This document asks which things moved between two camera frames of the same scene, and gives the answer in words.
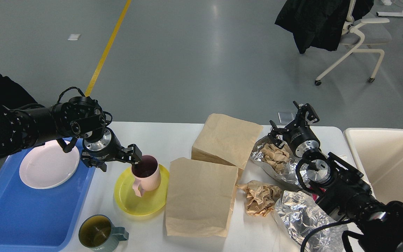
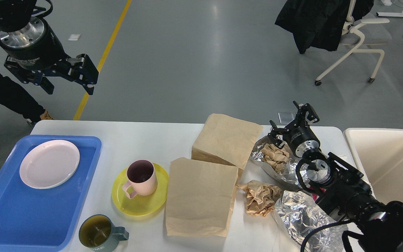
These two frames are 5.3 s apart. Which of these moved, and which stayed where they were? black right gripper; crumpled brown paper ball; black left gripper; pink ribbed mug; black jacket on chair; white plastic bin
Moved: black left gripper; pink ribbed mug
Stayed: black jacket on chair; crumpled brown paper ball; black right gripper; white plastic bin
